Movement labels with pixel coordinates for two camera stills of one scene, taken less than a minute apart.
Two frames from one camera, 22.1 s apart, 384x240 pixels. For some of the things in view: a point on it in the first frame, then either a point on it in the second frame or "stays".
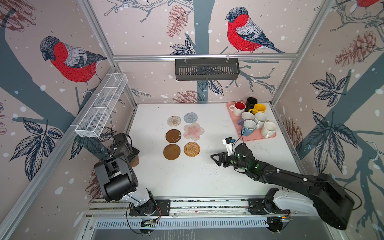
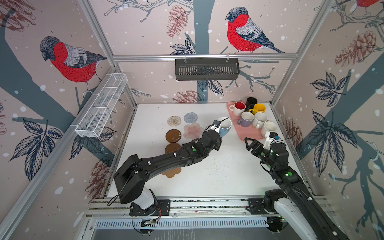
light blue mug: [249, 126] -> [225, 126]
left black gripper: [134, 151] -> [219, 141]
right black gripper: [223, 155] -> [260, 146]
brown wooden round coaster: [171, 151] stays
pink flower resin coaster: [193, 131] stays
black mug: [251, 101] stays
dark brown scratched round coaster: [173, 135] stays
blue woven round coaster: [190, 117] stays
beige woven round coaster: [174, 121] stays
